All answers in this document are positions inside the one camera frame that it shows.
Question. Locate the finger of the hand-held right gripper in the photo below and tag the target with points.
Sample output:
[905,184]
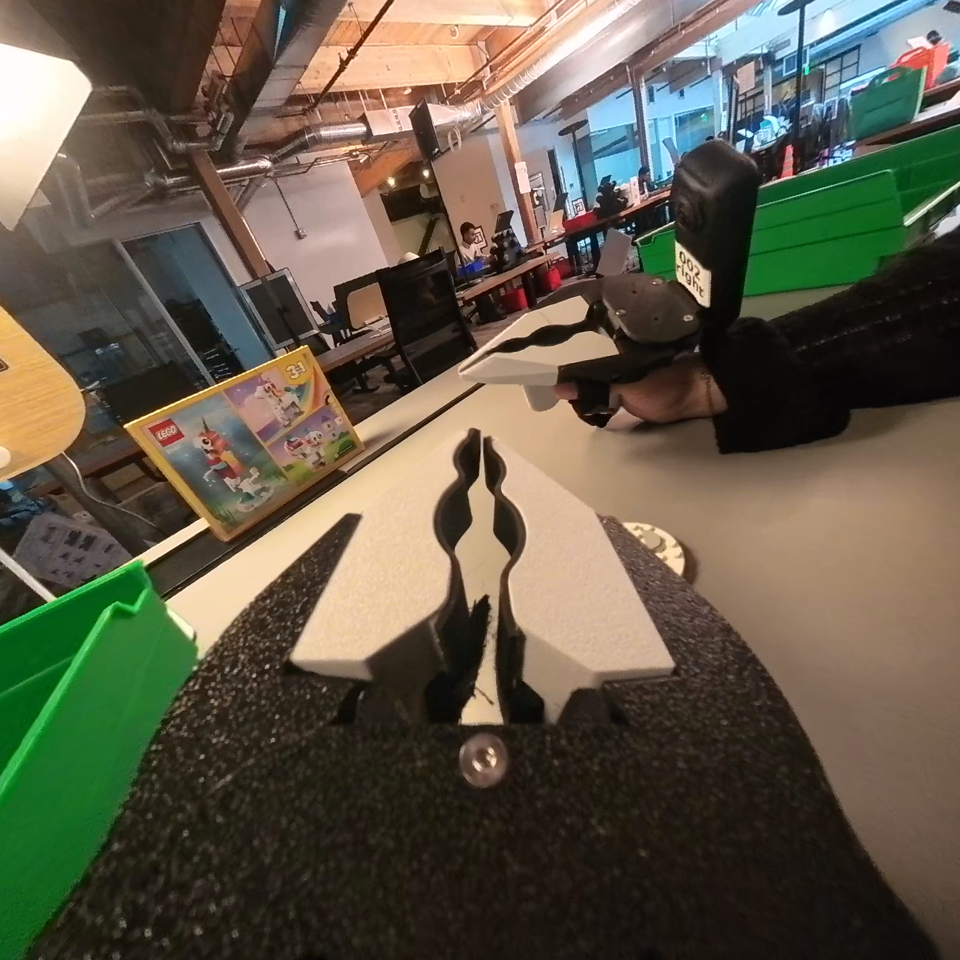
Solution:
[559,315]
[525,367]

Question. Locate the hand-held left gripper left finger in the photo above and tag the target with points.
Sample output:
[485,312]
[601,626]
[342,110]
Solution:
[375,592]

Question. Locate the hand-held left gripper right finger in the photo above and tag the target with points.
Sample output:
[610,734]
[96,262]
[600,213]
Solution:
[585,600]

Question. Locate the white round lego plate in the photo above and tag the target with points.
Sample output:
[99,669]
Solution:
[660,544]

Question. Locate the green plastic bin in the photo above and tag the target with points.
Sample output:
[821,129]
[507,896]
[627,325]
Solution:
[787,240]
[930,161]
[75,712]

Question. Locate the person's right forearm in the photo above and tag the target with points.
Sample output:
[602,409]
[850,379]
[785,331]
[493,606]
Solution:
[862,337]

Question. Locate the yellow lego set box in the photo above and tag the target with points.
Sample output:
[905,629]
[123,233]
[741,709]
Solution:
[247,442]

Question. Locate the person's right hand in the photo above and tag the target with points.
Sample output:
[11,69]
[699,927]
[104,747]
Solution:
[675,394]

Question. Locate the black hanging screen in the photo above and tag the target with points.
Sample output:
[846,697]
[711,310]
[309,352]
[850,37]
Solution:
[424,127]

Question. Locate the white light panel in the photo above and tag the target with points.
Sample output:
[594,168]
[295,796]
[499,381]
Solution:
[37,135]

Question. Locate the silver ventilation duct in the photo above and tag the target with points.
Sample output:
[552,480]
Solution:
[330,139]

